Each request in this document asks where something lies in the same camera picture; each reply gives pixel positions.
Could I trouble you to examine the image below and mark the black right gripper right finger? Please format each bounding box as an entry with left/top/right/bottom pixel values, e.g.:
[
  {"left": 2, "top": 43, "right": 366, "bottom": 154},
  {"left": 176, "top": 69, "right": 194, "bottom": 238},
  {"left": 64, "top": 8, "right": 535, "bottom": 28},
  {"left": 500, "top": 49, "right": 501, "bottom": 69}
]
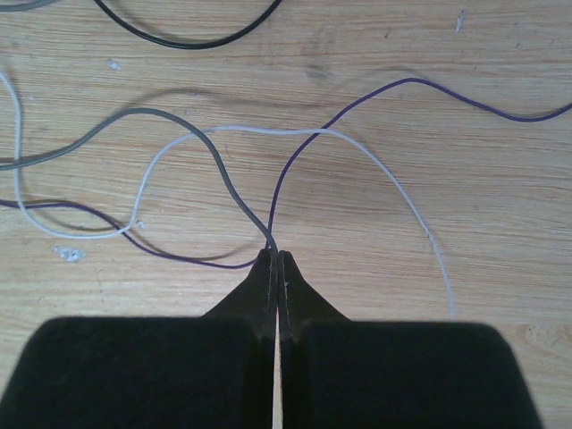
[{"left": 278, "top": 251, "right": 543, "bottom": 428}]

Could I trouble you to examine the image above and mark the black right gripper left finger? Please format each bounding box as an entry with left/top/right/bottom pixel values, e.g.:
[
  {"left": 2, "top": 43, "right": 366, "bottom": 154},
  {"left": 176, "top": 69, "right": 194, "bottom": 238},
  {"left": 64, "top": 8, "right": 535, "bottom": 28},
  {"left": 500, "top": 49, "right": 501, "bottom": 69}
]
[{"left": 1, "top": 250, "right": 277, "bottom": 428}]

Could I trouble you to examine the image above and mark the purple wire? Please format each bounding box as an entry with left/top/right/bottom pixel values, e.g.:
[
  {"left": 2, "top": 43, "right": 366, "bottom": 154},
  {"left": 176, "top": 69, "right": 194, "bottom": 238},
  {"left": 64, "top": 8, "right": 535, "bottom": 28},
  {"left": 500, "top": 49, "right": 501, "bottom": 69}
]
[{"left": 0, "top": 77, "right": 572, "bottom": 270}]

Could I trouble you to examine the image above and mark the white wire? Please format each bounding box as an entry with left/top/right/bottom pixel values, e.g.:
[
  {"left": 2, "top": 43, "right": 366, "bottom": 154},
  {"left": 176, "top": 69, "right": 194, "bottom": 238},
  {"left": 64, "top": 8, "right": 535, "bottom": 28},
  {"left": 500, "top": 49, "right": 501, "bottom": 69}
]
[{"left": 0, "top": 71, "right": 458, "bottom": 317}]

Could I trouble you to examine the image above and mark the grey wire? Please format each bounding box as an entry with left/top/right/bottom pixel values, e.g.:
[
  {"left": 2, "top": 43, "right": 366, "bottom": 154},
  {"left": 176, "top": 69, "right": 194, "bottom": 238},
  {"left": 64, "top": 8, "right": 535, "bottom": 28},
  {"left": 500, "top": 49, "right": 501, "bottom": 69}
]
[{"left": 0, "top": 0, "right": 280, "bottom": 254}]

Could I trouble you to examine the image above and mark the black wire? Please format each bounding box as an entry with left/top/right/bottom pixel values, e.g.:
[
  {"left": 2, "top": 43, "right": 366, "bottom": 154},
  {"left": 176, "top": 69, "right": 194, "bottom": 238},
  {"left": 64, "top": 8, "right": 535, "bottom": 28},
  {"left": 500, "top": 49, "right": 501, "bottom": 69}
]
[{"left": 92, "top": 0, "right": 285, "bottom": 50}]

